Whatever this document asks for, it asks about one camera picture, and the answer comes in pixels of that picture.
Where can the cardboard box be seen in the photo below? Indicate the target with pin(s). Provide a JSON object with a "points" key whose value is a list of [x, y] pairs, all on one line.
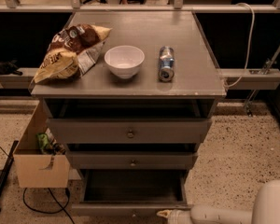
{"points": [[35, 169]]}

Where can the green snack packet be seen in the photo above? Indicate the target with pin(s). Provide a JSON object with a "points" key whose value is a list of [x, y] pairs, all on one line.
{"points": [[43, 143]]}

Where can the blue silver soda can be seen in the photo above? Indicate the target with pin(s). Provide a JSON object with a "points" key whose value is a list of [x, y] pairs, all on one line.
{"points": [[166, 64]]}

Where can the grey drawer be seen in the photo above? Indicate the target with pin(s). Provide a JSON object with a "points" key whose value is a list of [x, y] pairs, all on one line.
{"points": [[131, 156], [133, 193], [127, 131]]}

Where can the tan gripper fingers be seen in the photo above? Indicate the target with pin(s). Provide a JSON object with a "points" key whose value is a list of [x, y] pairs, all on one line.
{"points": [[164, 213]]}

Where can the grey top drawer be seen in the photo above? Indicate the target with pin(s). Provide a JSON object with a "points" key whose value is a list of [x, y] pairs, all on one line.
{"points": [[127, 131]]}

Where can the black object on ledge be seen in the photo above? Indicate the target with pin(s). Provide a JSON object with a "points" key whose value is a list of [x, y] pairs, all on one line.
{"points": [[9, 67]]}

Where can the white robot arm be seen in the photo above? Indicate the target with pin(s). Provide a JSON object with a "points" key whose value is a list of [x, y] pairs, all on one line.
{"points": [[266, 210]]}

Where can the metal railing frame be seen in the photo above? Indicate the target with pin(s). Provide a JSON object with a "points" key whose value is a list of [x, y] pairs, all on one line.
{"points": [[178, 5]]}

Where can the white bowl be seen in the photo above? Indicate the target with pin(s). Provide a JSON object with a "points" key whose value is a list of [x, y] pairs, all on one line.
{"points": [[124, 61]]}

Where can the yellow brown chip bag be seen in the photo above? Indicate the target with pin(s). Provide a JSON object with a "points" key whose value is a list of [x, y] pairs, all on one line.
{"points": [[72, 52]]}

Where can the grey middle drawer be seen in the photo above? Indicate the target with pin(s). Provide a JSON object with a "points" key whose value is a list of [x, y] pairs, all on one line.
{"points": [[131, 156]]}

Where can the grey drawer cabinet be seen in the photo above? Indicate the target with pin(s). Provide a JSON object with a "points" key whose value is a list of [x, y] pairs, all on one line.
{"points": [[193, 92]]}

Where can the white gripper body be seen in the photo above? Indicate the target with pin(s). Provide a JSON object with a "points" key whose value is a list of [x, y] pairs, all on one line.
{"points": [[178, 216]]}

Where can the grey bottom drawer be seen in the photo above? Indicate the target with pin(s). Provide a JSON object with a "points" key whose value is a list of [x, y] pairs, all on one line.
{"points": [[133, 193]]}

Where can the black bar on floor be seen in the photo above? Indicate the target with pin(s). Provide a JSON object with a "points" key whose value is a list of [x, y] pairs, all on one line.
{"points": [[1, 179]]}

